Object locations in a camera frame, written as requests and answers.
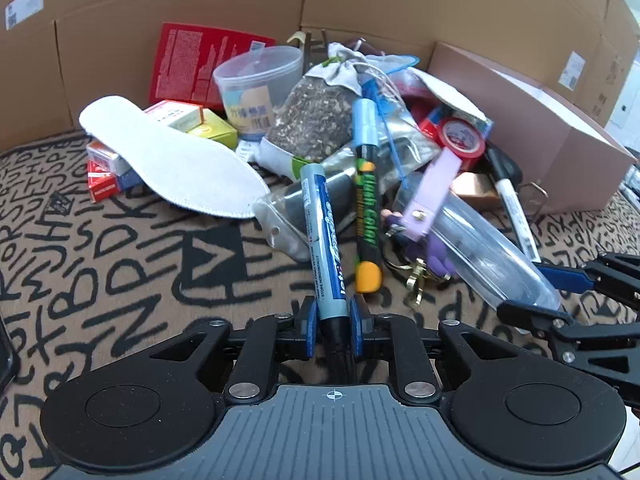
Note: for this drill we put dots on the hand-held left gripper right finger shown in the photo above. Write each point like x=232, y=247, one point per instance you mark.
x=358, y=330

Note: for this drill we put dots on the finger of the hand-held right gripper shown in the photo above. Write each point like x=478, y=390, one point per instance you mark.
x=530, y=314
x=565, y=278

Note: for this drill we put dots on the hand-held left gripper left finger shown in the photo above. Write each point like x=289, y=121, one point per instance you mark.
x=310, y=330

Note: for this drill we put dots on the white marker with black cap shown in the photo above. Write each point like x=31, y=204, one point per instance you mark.
x=515, y=210

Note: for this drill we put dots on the blue whiteboard marker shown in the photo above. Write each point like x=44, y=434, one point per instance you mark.
x=322, y=240

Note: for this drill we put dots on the brown cardboard box white inside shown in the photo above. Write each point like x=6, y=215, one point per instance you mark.
x=550, y=145

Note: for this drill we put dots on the black device with metal clip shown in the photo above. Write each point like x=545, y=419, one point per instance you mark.
x=535, y=195

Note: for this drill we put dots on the shiny clear zip pouch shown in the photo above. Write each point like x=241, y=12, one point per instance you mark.
x=285, y=215

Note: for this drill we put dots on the copper coloured box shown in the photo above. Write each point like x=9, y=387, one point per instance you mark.
x=475, y=190

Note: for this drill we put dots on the red tape roll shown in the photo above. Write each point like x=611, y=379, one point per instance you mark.
x=460, y=140

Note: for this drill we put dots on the black lettered tan mat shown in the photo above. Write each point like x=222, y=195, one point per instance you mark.
x=125, y=285

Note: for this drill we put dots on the clear pouch with blue trim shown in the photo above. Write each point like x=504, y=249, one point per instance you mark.
x=400, y=130

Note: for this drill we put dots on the colourful printed box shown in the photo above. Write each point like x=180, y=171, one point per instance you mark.
x=430, y=122

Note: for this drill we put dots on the white shipping label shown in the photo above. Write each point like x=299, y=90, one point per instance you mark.
x=574, y=71
x=22, y=10

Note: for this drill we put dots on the clear bag of dried herbs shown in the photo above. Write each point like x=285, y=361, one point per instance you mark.
x=315, y=120

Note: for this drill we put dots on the white shoe insole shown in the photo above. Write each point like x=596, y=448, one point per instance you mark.
x=175, y=160
x=452, y=97

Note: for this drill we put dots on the yellow green small box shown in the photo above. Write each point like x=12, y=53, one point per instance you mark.
x=212, y=130

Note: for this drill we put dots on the clear plastic cup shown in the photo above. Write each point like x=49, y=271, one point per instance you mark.
x=252, y=95

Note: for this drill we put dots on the small red card box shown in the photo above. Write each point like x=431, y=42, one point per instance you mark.
x=102, y=187

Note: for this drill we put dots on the white and orange small box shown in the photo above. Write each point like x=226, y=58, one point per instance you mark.
x=172, y=115

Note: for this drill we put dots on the white red blue small box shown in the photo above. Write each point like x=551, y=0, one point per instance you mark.
x=102, y=152

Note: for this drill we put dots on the beige plastic hook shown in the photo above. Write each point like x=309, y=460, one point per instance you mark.
x=297, y=39

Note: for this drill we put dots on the red flat box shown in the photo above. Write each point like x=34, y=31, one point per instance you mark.
x=185, y=65

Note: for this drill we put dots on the black flat device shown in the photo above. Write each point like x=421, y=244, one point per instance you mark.
x=5, y=360

